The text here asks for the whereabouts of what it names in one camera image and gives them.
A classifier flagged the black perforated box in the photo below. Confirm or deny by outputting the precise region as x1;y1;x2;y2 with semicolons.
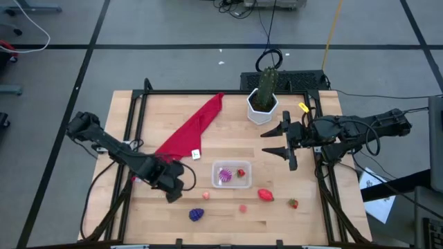
239;70;329;93

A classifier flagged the red cloth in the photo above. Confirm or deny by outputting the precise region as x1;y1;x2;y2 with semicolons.
154;92;225;163

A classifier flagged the thin black cable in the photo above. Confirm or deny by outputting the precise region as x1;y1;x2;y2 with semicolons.
255;8;271;44

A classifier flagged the white cable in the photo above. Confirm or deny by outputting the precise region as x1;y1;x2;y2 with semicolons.
0;0;51;55

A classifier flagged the white hexagonal plant pot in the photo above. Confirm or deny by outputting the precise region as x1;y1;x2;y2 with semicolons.
246;88;280;126

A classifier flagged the red dragon fruit toy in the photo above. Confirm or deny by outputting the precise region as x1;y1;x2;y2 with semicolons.
257;188;275;203

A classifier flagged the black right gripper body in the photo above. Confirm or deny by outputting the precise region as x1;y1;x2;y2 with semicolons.
282;110;314;172

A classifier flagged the yellow cable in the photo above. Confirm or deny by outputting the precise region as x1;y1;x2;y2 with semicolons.
320;0;344;72

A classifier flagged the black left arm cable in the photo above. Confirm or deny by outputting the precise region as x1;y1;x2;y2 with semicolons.
172;160;197;192

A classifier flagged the clear plastic tupperware container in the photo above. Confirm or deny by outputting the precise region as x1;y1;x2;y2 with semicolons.
211;160;253;190

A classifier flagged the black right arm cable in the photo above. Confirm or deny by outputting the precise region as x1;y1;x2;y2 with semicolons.
345;119;381;156

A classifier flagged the white paper sheet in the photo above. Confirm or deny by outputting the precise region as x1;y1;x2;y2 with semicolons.
358;167;395;224

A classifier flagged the purple grape bunch toy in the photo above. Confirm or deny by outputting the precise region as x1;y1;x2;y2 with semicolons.
188;207;205;223

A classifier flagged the black coiled cable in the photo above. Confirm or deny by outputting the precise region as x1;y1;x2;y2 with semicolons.
255;0;284;73

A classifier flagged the green cactus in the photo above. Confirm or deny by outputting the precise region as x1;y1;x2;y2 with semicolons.
255;66;280;111

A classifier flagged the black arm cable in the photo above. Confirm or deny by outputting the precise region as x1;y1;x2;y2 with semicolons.
172;160;197;192
345;119;381;156

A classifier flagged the black metal table frame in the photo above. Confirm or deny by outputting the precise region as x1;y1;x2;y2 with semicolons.
78;77;373;249

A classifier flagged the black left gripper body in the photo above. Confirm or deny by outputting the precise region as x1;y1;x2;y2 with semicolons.
147;159;186;204

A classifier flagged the grey equipment box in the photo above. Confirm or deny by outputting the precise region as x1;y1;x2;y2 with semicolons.
242;0;307;10

